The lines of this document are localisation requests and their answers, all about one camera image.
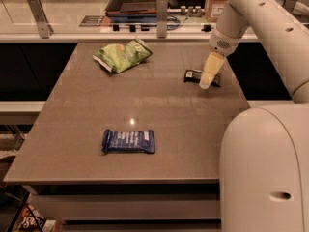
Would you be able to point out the dark tray with orange rim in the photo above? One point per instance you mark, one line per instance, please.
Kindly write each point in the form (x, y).
(131, 7)

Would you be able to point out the grey table drawer cabinet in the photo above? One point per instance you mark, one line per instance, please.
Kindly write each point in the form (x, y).
(131, 208)

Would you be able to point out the black rxbar chocolate bar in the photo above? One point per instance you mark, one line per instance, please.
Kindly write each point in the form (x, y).
(194, 76)

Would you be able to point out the middle metal glass bracket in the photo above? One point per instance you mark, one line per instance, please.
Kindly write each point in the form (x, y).
(161, 18)

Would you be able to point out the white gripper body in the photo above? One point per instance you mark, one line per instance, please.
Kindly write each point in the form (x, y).
(222, 45)

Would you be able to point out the blue rxbar blueberry bar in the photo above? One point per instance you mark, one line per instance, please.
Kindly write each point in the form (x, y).
(128, 142)

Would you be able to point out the left metal glass bracket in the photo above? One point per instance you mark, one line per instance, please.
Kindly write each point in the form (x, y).
(44, 28)

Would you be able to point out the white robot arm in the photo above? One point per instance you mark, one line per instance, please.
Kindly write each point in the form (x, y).
(264, 155)

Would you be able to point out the right metal glass bracket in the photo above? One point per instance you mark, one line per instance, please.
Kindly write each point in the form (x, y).
(289, 5)

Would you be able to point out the cardboard box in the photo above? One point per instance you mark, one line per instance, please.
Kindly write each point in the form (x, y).
(213, 9)

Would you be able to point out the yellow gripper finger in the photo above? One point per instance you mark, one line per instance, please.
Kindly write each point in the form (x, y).
(211, 68)

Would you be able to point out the metal glass bracket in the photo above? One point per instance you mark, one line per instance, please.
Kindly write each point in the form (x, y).
(161, 18)
(289, 5)
(44, 28)

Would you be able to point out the green chip bag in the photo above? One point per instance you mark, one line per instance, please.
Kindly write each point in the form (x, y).
(117, 58)

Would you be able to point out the snack bag on floor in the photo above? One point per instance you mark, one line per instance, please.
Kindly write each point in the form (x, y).
(30, 220)

